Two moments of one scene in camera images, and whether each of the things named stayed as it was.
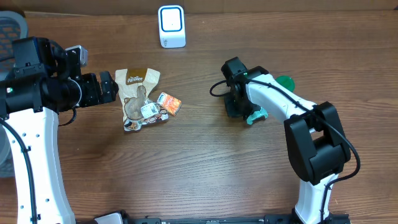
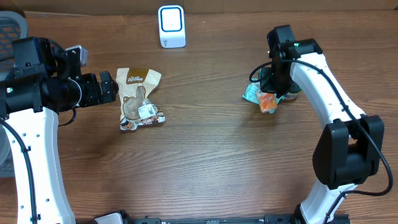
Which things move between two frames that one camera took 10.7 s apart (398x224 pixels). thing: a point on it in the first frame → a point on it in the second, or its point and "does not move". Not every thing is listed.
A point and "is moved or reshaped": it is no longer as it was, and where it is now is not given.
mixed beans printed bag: [150, 112] does not move
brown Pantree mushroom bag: [135, 85] does not move
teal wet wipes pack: [262, 112] is moved or reshaped
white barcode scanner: [171, 26] does not move
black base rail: [329, 218] does not move
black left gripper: [96, 97] does not move
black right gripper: [234, 111] → [267, 85]
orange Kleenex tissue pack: [169, 104] is moved or reshaped
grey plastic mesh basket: [13, 25] does not move
